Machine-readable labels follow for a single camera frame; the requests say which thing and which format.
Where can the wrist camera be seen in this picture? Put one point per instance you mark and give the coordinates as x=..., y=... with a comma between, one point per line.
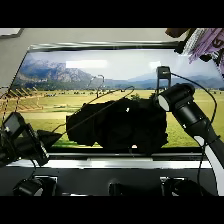
x=12, y=123
x=163, y=71

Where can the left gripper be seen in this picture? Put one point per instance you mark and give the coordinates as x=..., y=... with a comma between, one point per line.
x=33, y=146

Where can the silver frame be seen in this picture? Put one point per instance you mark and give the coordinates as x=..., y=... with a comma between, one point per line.
x=116, y=164

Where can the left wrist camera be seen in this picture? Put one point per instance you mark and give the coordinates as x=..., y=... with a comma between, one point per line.
x=12, y=123

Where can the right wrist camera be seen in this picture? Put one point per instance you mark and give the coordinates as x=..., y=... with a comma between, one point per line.
x=163, y=71

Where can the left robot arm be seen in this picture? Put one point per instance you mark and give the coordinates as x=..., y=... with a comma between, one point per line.
x=24, y=188

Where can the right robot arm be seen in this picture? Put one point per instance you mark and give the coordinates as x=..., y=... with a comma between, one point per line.
x=190, y=114

